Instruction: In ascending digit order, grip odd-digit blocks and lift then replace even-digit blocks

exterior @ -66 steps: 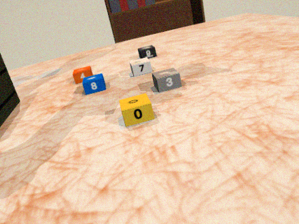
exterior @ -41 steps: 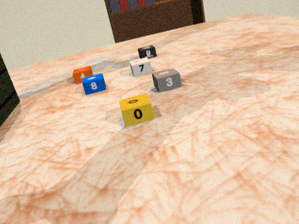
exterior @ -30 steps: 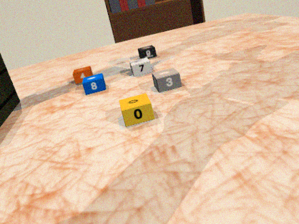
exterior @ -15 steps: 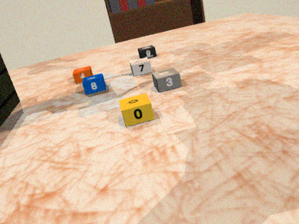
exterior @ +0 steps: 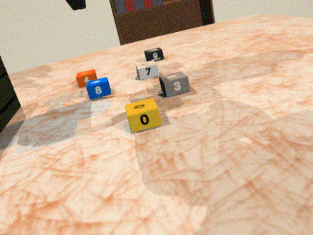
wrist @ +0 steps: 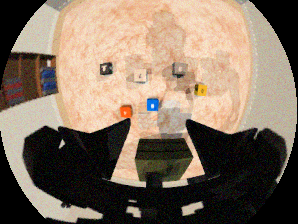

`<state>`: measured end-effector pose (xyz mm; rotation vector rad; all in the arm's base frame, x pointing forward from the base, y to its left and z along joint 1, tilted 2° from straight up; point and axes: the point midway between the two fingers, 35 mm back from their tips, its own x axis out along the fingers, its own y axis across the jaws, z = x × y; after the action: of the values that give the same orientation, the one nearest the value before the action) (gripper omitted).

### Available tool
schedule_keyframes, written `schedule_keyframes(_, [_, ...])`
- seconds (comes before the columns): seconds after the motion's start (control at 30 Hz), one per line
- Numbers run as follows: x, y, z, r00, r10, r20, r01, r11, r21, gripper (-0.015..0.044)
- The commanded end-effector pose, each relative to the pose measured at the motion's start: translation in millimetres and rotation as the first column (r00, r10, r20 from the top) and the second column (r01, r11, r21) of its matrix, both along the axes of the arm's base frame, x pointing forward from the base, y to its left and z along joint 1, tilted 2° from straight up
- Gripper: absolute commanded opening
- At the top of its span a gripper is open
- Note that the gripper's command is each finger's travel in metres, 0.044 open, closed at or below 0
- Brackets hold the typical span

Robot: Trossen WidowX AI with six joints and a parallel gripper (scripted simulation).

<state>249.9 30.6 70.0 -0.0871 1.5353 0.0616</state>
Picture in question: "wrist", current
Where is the yellow block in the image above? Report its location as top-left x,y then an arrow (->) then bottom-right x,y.
193,84 -> 208,96

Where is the orange block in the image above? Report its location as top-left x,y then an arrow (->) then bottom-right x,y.
120,105 -> 133,117

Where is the blue block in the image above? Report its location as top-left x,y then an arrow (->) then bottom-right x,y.
146,99 -> 158,112

